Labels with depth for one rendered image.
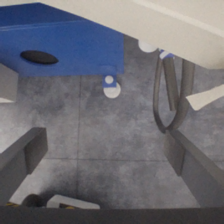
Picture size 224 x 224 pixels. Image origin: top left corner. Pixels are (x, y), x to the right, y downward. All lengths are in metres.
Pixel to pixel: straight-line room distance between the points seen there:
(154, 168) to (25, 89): 0.94
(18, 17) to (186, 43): 0.49
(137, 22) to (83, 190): 0.93
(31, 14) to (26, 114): 0.70
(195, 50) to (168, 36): 0.03
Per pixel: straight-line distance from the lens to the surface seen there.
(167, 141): 0.17
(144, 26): 0.18
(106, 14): 0.20
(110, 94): 0.94
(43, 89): 1.10
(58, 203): 0.93
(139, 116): 0.94
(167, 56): 0.38
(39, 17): 0.54
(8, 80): 0.87
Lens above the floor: 0.93
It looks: 81 degrees down
